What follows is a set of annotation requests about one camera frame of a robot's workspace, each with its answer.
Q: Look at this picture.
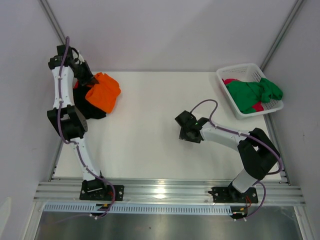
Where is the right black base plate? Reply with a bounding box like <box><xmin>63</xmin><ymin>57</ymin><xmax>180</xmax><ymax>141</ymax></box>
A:
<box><xmin>208</xmin><ymin>186</ymin><xmax>259</xmax><ymax>204</ymax></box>

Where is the aluminium mounting rail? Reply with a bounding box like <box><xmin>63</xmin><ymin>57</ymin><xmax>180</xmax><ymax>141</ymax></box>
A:
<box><xmin>33</xmin><ymin>178</ymin><xmax>306</xmax><ymax>207</ymax></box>

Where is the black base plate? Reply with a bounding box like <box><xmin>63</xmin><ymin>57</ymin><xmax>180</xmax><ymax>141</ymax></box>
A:
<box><xmin>79</xmin><ymin>177</ymin><xmax>125</xmax><ymax>201</ymax></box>
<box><xmin>208</xmin><ymin>186</ymin><xmax>259</xmax><ymax>204</ymax></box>

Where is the orange t shirt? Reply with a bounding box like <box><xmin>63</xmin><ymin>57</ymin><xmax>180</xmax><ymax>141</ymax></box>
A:
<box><xmin>73</xmin><ymin>72</ymin><xmax>121</xmax><ymax>114</ymax></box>

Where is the white slotted cable duct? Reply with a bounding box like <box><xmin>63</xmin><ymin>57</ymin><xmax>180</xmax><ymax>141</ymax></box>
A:
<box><xmin>43</xmin><ymin>202</ymin><xmax>232</xmax><ymax>216</ymax></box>

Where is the pink t shirt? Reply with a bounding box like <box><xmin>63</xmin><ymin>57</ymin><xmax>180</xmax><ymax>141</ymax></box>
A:
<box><xmin>222</xmin><ymin>78</ymin><xmax>264</xmax><ymax>114</ymax></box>

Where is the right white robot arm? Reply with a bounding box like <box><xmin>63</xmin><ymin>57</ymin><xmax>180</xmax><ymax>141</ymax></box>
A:
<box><xmin>174</xmin><ymin>110</ymin><xmax>282</xmax><ymax>202</ymax></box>

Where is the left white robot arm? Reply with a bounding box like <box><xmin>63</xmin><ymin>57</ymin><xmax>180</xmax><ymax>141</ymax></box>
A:
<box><xmin>47</xmin><ymin>43</ymin><xmax>109</xmax><ymax>200</ymax></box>

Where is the green t shirt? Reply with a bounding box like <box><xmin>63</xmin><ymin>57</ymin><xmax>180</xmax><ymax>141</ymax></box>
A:
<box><xmin>222</xmin><ymin>78</ymin><xmax>284</xmax><ymax>114</ymax></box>

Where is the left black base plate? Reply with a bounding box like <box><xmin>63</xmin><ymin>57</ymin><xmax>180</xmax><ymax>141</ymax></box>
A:
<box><xmin>79</xmin><ymin>177</ymin><xmax>125</xmax><ymax>201</ymax></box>

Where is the white plastic basket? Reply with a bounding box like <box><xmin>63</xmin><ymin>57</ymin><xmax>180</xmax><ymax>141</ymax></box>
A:
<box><xmin>216</xmin><ymin>63</ymin><xmax>284</xmax><ymax>120</ymax></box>

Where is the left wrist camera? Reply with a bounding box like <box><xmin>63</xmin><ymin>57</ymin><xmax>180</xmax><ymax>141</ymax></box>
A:
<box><xmin>76</xmin><ymin>50</ymin><xmax>85</xmax><ymax>64</ymax></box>

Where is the black folded t shirt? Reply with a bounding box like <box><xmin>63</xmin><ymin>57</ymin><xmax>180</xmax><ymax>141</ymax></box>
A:
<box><xmin>73</xmin><ymin>86</ymin><xmax>107</xmax><ymax>120</ymax></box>

